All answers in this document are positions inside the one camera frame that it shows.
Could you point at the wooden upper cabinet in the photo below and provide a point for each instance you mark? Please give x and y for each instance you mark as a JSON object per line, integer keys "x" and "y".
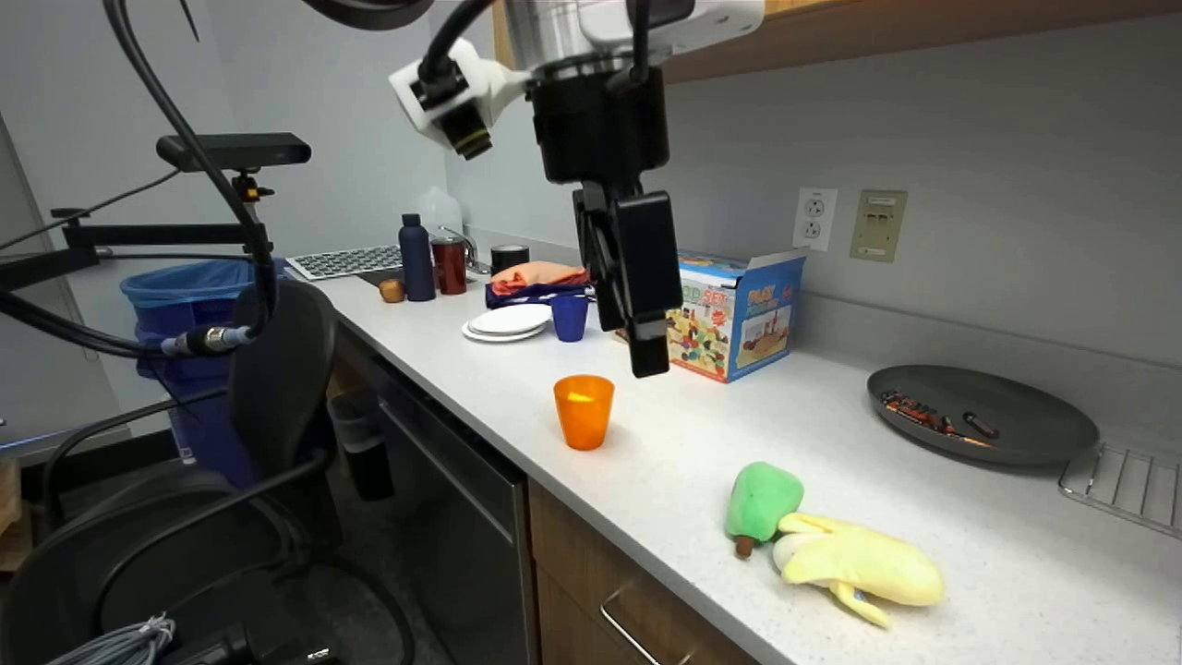
{"x": 963, "y": 24}

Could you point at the dark blue tray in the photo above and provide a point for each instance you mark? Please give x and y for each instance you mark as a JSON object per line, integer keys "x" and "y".
{"x": 519, "y": 301}

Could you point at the blue trash bin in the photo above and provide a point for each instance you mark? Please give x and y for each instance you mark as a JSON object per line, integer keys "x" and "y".
{"x": 187, "y": 307}

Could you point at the black camera stand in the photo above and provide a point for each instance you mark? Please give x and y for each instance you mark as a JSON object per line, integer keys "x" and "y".
{"x": 148, "y": 231}

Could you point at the small brown object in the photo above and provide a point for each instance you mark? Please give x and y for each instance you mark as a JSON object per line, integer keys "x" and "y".
{"x": 394, "y": 290}

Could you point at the wooden lower drawer cabinet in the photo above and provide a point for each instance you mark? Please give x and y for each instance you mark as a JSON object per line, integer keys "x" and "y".
{"x": 579, "y": 592}

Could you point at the beige light switch plate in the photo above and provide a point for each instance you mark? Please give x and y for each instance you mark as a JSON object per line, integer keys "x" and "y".
{"x": 879, "y": 222}

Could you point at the small black cup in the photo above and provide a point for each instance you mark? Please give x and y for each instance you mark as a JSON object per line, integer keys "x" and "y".
{"x": 507, "y": 258}

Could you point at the red orange plush toy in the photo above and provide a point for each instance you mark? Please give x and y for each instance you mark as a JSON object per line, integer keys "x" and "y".
{"x": 542, "y": 275}

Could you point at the green pear plush toy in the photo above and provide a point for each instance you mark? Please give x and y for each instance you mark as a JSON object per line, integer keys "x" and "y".
{"x": 764, "y": 502}

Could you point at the clear plastic bottle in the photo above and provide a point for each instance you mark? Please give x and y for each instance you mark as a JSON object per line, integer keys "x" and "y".
{"x": 446, "y": 212}

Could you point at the red cup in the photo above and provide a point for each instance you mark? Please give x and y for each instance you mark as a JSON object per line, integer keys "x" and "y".
{"x": 453, "y": 268}

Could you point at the orange plastic cup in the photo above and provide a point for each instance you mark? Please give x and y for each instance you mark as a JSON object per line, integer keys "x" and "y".
{"x": 584, "y": 414}

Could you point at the toy food pieces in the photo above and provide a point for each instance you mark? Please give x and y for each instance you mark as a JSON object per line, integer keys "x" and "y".
{"x": 935, "y": 421}

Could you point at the round dark hot plate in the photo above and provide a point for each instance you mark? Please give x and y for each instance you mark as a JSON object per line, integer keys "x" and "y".
{"x": 1020, "y": 428}

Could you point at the yellow banana plush toy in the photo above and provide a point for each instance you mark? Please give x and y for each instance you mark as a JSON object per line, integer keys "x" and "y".
{"x": 862, "y": 561}

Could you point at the black bar camera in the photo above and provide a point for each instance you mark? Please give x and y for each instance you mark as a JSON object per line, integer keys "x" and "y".
{"x": 234, "y": 148}

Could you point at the blue cup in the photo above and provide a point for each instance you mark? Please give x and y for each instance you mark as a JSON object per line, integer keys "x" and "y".
{"x": 569, "y": 317}

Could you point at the white wall outlet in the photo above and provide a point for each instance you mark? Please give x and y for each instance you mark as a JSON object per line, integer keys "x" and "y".
{"x": 813, "y": 220}

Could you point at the black dishwasher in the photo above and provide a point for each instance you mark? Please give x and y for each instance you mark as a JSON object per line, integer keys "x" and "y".
{"x": 456, "y": 541}

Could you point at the black office chair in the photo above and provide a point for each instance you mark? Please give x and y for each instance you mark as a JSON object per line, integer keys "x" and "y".
{"x": 278, "y": 392}

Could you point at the dark blue bottle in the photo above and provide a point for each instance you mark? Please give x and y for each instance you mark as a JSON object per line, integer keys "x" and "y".
{"x": 415, "y": 259}

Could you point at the white plate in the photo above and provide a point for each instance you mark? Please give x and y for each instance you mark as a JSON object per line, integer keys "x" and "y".
{"x": 512, "y": 318}
{"x": 487, "y": 337}

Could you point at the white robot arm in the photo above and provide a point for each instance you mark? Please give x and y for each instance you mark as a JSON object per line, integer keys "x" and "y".
{"x": 695, "y": 22}

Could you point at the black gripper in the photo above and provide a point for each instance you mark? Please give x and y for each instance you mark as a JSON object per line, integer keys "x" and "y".
{"x": 600, "y": 123}

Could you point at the grey keyboard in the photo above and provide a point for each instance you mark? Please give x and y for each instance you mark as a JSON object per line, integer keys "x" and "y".
{"x": 345, "y": 259}

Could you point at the colourful toy box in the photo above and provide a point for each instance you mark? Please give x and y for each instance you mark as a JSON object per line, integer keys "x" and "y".
{"x": 741, "y": 317}

